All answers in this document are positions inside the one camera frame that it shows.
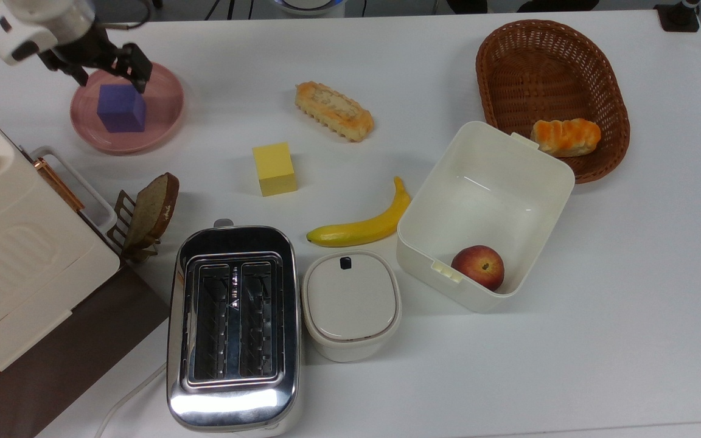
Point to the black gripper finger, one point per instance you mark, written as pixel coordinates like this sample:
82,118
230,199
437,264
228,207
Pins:
73,73
136,67

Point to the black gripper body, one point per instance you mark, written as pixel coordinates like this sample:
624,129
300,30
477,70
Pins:
86,48

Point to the purple cube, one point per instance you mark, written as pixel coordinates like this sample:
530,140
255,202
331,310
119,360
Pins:
120,111

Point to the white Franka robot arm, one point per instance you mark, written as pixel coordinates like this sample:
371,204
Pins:
40,18

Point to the yellow cube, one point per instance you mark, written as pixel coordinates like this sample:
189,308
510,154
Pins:
275,169

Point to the pink plate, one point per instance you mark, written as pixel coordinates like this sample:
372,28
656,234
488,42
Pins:
162,115

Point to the brown bread slice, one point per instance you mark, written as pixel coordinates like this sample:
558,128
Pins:
153,210

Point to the cream toy oven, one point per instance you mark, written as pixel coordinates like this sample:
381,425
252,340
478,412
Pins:
16,255

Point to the long crusty bread loaf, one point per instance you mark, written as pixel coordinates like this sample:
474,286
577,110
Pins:
333,111

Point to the yellow banana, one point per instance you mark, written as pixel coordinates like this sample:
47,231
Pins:
362,230

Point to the dark brown oven stand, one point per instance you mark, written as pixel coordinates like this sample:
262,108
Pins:
70,353

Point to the white lidded container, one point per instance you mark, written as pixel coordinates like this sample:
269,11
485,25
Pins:
350,301

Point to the silver two-slot toaster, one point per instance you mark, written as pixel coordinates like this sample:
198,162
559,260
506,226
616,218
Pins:
235,401

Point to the open white plastic box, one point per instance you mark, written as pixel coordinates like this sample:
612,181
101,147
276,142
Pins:
484,207

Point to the red peach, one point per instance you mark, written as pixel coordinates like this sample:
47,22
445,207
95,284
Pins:
478,267

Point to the brown wicker basket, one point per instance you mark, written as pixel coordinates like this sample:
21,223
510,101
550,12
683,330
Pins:
539,73

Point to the orange glazed bread roll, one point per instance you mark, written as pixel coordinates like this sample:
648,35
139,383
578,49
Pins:
566,137

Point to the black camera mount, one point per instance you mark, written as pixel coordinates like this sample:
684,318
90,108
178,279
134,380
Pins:
678,17

